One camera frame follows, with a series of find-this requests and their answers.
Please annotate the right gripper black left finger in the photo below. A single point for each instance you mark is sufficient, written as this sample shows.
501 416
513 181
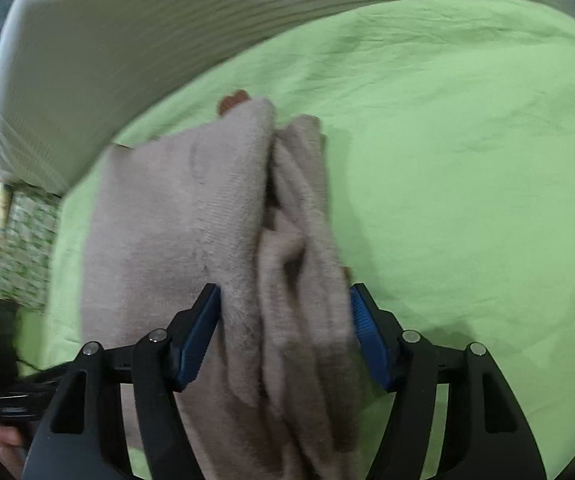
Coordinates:
83 433

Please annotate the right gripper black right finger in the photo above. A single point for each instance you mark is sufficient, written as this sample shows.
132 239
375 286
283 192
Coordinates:
486 436

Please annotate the beige knit sweater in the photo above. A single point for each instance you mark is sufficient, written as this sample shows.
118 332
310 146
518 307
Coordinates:
240 202

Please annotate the person's left hand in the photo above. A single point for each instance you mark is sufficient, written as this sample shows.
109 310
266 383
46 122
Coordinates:
12 451

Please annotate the green white checkered blanket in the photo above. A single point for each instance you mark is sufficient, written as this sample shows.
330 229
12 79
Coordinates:
26 246

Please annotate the light green bed sheet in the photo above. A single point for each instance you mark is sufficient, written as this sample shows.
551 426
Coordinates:
450 128

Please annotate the grey striped headboard cushion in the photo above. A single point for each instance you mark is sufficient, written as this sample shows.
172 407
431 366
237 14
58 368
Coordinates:
73 73

